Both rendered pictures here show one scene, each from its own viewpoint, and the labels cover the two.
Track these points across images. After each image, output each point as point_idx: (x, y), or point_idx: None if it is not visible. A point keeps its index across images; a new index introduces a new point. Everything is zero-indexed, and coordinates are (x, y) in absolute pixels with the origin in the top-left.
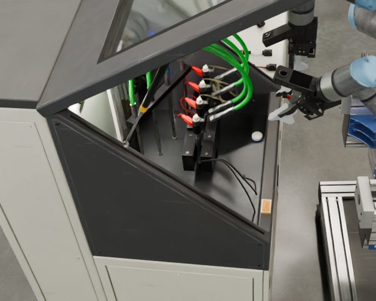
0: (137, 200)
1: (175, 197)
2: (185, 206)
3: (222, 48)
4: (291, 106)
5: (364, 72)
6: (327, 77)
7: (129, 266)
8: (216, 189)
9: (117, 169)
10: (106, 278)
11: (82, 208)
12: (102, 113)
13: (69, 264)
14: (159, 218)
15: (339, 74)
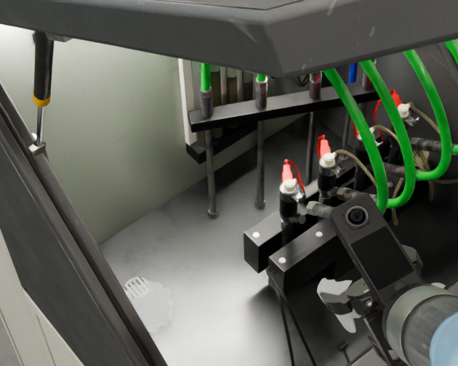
0: (46, 255)
1: (88, 298)
2: (102, 326)
3: None
4: (342, 297)
5: (451, 360)
6: (414, 299)
7: (59, 343)
8: (280, 330)
9: (13, 179)
10: (41, 333)
11: None
12: (139, 72)
13: (2, 273)
14: (76, 311)
15: (424, 315)
